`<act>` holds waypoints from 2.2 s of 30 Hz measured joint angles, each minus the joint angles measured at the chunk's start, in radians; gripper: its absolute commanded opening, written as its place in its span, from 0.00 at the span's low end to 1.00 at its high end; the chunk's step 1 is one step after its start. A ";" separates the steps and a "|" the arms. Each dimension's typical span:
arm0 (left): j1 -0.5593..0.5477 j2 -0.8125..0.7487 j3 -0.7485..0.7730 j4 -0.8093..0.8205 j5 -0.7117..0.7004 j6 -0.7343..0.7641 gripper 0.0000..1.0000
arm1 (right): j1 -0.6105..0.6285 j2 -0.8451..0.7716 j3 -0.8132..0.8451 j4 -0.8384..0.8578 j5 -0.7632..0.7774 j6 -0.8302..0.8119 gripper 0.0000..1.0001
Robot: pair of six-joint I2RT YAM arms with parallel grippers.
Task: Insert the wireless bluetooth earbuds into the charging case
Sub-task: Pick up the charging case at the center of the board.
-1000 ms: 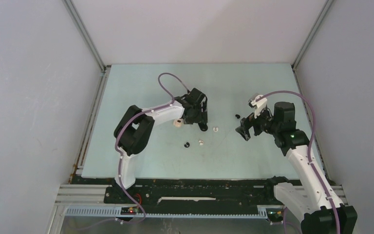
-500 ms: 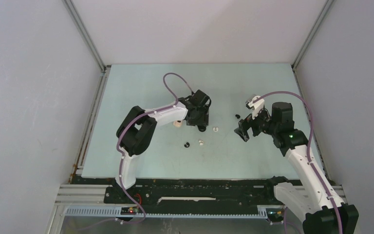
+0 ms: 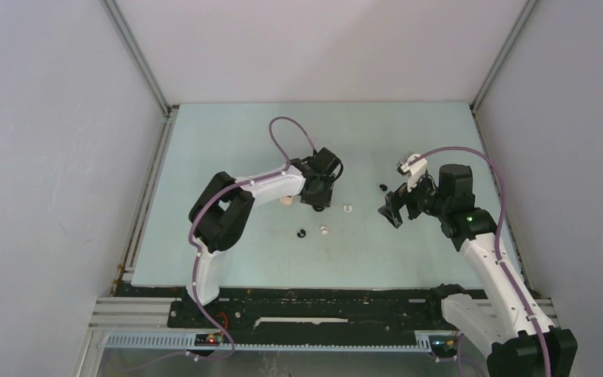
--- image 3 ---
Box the aluminium frame post left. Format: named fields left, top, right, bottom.
left=101, top=0, right=177, bottom=295

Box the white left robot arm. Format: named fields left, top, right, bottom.
left=186, top=148, right=345, bottom=328

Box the aluminium frame post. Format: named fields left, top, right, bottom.
left=470, top=0, right=540, bottom=115
left=101, top=0, right=177, bottom=295

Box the white cable duct strip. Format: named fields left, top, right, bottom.
left=104, top=332, right=433, bottom=353

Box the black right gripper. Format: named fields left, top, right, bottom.
left=378, top=170, right=449, bottom=228

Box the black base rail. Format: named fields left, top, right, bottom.
left=114, top=282, right=542, bottom=349

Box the aluminium frame post right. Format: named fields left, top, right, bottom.
left=470, top=0, right=540, bottom=115

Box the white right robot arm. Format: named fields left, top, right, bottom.
left=378, top=160, right=578, bottom=376

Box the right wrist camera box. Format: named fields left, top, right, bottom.
left=397, top=152, right=428, bottom=192

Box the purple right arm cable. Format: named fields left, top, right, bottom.
left=405, top=146, right=552, bottom=377

